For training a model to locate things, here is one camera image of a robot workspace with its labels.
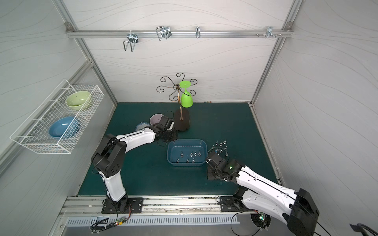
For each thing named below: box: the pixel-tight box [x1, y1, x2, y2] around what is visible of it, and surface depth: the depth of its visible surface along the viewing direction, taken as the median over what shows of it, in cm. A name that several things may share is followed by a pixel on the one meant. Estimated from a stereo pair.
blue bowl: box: [48, 116, 82, 140], surface depth 64 cm
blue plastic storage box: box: [166, 139, 208, 167], surface depth 92 cm
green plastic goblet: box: [179, 80, 194, 109], surface depth 93 cm
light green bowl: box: [65, 90, 91, 111], surface depth 75 cm
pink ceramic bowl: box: [149, 113, 164, 126], surface depth 106 cm
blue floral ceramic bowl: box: [134, 121, 151, 132], surface depth 103 cm
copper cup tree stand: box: [156, 72, 198, 132], surface depth 92 cm
